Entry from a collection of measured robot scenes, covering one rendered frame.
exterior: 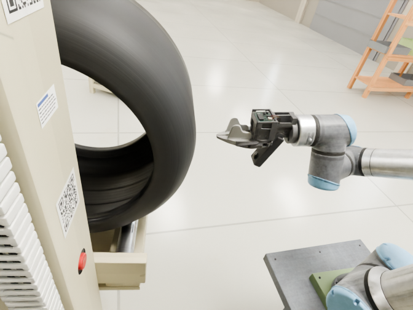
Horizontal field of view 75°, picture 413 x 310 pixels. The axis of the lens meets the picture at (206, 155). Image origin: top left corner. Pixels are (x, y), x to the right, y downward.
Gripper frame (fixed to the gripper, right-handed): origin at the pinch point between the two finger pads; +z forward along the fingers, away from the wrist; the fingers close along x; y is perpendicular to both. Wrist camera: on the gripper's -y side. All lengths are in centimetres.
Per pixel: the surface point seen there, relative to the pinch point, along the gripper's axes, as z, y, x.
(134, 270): 22.9, -19.8, 26.1
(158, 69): 14.6, 24.7, 14.4
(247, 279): -28, -118, -18
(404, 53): -344, -82, -342
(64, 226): 27.9, 9.6, 35.0
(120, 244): 27.2, -19.1, 19.3
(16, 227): 28, 19, 42
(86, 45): 24.9, 29.4, 17.3
